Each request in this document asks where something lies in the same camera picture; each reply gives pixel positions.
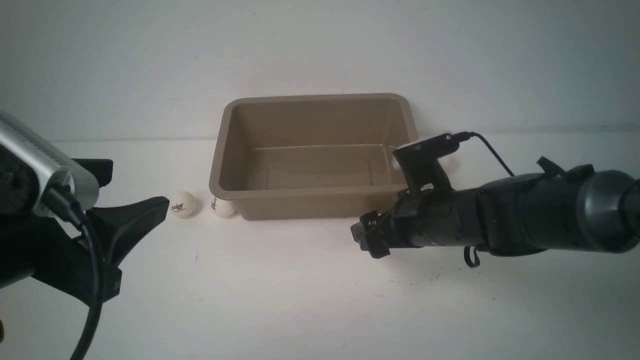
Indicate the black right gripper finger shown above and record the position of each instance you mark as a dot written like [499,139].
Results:
[365,223]
[371,244]

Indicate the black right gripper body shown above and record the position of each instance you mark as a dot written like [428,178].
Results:
[434,220]

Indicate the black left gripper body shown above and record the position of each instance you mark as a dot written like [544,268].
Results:
[39,248]

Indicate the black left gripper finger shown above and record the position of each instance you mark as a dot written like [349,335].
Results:
[120,229]
[101,169]

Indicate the tan plastic storage bin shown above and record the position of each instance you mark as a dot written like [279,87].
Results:
[311,156]

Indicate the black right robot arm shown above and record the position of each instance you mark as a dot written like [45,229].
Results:
[576,210]

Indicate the white ping-pong ball far left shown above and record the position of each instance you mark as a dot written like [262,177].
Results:
[182,204]

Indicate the white ping-pong ball beside bin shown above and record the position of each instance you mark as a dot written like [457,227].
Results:
[222,208]

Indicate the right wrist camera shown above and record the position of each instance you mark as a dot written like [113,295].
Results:
[419,163]

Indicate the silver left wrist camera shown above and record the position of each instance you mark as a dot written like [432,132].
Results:
[51,166]

